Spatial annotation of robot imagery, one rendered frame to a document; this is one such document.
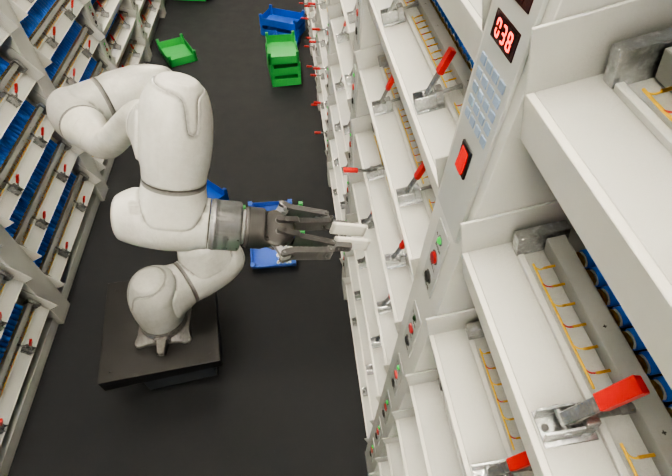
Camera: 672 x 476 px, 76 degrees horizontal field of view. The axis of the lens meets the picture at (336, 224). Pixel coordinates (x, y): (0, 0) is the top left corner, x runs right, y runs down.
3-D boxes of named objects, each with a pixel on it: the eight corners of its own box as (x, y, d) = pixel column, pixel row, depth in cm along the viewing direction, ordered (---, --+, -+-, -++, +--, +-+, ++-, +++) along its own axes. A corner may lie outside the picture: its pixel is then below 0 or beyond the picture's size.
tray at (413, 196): (416, 292, 70) (406, 243, 60) (362, 85, 109) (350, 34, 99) (544, 263, 68) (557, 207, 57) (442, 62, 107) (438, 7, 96)
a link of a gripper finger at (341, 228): (329, 233, 84) (329, 231, 85) (363, 237, 86) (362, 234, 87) (333, 224, 82) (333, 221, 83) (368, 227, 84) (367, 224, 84)
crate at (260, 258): (296, 265, 200) (296, 263, 192) (252, 269, 198) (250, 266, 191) (292, 203, 207) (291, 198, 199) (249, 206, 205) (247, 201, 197)
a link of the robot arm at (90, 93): (45, 108, 95) (106, 88, 102) (25, 84, 106) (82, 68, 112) (72, 158, 104) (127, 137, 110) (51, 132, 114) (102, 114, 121)
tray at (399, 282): (401, 344, 85) (394, 323, 78) (358, 145, 124) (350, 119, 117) (504, 322, 82) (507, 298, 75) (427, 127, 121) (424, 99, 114)
